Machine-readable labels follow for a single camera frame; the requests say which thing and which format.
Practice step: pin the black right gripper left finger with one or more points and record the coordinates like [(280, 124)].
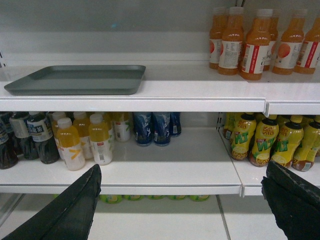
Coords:
[(69, 216)]

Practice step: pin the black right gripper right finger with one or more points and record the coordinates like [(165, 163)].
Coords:
[(294, 202)]

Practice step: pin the grey rectangular serving tray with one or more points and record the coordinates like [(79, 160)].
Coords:
[(79, 80)]

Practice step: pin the yellow lemon tea bottle right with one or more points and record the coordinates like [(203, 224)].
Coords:
[(304, 155)]

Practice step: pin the yellow lemon tea bottle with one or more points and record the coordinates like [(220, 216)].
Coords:
[(265, 134), (287, 141), (304, 155), (243, 131)]

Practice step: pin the yellow juice bottle front left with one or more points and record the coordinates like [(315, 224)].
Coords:
[(70, 144)]

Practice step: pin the yellow juice bottle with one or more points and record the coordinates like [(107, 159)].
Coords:
[(70, 144), (81, 123), (99, 140)]

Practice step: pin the dark tea bottle right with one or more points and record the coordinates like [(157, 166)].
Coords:
[(40, 129)]

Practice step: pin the dark tea bottle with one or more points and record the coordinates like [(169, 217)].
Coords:
[(8, 156), (18, 122), (40, 129)]

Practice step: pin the yellow lemon tea bottle left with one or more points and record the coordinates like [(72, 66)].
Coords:
[(243, 131)]

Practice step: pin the yellow juice bottle front right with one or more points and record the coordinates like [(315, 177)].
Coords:
[(99, 140)]

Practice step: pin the dark tea bottle far left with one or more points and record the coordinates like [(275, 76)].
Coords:
[(8, 156)]

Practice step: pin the yellow juice bottle back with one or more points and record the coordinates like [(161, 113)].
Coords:
[(81, 123)]

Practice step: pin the dark tea bottle middle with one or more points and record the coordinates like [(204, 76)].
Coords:
[(18, 122)]

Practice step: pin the white middle shelf board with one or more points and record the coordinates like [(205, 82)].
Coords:
[(195, 163)]

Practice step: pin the white shelf board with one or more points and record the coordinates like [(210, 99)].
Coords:
[(295, 94), (182, 88), (195, 163)]

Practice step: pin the white right shelf board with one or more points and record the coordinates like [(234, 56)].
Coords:
[(295, 94)]

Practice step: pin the blue drink bottle middle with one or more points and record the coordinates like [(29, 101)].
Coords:
[(161, 128)]

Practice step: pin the blue drink bottle right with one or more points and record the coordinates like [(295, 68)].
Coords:
[(175, 128)]

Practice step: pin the orange juice bottle far right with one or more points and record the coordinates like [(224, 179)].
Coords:
[(310, 51)]

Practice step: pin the orange juice bottle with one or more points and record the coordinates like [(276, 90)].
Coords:
[(256, 46), (219, 22), (232, 39), (310, 51)]

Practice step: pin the orange juice bottle peach label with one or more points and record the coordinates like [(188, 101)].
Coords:
[(290, 44)]

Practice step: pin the orange juice bottle front centre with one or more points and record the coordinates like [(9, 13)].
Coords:
[(256, 46)]

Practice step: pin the white upper shelf board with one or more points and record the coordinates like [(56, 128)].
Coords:
[(182, 88)]

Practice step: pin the orange juice bottle far left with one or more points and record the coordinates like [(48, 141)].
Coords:
[(219, 22)]

